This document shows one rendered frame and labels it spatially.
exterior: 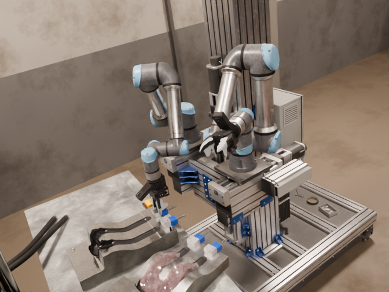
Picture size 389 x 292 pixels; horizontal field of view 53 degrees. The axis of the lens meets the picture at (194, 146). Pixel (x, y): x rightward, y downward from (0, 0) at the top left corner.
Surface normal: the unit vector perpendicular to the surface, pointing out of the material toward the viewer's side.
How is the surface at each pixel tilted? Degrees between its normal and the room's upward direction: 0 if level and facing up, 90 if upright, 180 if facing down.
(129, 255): 90
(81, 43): 90
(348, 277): 0
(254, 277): 0
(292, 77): 90
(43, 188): 90
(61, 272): 0
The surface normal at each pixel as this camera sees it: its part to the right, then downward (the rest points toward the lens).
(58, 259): -0.14, -0.88
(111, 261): 0.50, 0.34
